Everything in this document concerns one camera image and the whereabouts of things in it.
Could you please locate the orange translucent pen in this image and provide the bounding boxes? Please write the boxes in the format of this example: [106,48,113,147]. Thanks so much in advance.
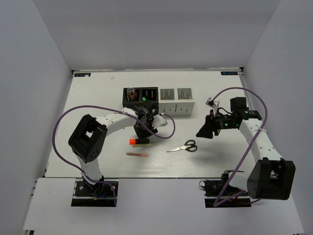
[126,152,149,158]

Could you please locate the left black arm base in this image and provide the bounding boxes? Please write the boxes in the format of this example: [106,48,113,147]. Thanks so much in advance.
[71,179,119,207]

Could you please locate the black handled scissors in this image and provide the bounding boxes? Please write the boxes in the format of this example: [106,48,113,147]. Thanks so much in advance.
[167,140,198,152]

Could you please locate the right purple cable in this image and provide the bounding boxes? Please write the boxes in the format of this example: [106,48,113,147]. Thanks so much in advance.
[213,87,268,208]

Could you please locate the orange cap black highlighter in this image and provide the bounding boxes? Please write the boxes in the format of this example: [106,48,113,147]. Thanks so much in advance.
[129,139,150,145]

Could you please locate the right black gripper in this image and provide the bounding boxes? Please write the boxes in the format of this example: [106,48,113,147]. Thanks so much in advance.
[196,109,237,139]

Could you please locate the left blue table label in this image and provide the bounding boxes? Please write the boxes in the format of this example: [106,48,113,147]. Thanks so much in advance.
[74,73,91,77]

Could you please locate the black double pen holder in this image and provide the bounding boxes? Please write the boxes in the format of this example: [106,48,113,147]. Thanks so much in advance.
[122,87,159,114]

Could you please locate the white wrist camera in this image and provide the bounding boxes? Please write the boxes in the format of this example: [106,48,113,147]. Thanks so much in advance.
[152,115,168,129]
[205,97,220,115]

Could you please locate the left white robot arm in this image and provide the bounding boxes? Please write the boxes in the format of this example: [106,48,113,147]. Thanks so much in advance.
[68,101,157,195]

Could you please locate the right blue table label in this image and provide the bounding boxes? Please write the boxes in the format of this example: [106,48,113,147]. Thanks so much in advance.
[221,71,238,75]

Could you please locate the yellow translucent pen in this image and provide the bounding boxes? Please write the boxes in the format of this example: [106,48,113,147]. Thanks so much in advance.
[131,143,152,148]

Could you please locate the blue table label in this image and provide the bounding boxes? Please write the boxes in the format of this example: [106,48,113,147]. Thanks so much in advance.
[221,71,238,75]
[74,73,91,77]

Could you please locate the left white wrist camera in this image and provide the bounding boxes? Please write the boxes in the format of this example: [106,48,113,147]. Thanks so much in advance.
[152,115,168,129]

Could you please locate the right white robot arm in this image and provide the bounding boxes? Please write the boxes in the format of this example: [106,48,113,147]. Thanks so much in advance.
[196,97,296,200]

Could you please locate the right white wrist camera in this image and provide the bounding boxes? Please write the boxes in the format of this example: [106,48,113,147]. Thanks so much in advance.
[205,97,220,115]

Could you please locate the white double pen holder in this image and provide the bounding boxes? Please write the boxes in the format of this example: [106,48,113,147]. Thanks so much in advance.
[158,88,195,117]

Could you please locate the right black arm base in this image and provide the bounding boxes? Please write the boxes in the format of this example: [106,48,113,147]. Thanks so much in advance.
[199,170,251,208]

